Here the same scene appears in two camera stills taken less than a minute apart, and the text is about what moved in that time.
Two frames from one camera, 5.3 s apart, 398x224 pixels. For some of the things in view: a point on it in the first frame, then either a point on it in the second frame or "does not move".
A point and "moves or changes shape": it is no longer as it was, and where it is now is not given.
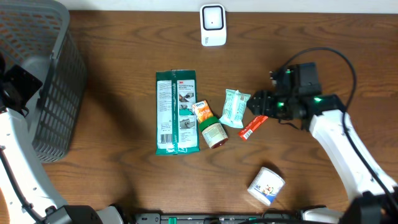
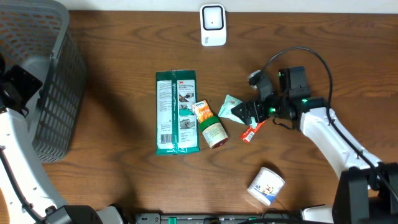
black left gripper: [24, 81] does not move
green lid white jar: [213, 132] does not move
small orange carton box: [202, 111] does not move
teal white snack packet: [233, 108] moves or changes shape
